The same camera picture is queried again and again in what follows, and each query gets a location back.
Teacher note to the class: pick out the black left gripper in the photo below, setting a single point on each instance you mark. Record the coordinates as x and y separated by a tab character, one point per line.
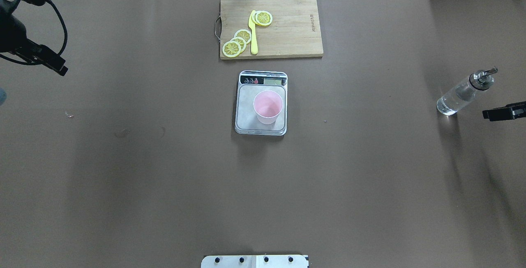
11	36

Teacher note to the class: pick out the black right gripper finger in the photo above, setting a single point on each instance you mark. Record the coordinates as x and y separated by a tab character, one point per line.
508	112

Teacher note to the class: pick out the glass sauce bottle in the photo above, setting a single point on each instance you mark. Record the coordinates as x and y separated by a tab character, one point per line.
466	91

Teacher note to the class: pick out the pink plastic cup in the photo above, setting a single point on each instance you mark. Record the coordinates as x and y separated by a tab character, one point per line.
268	105

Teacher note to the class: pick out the digital kitchen scale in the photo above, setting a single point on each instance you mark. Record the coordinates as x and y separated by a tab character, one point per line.
250	83

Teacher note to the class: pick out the lemon slice lower left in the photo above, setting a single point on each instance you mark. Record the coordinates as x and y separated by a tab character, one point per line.
231	49

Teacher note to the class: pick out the lemon slice middle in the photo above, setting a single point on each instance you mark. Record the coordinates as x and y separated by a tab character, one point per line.
242	43

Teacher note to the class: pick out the yellow plastic knife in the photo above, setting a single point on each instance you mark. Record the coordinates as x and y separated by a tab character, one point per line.
252	27

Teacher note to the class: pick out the lemon slice upper right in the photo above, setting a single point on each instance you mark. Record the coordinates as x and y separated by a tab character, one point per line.
262	18

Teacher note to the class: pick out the bamboo cutting board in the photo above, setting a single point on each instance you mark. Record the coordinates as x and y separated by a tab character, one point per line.
295	31

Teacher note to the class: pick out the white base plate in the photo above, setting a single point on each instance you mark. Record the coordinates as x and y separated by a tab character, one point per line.
256	261

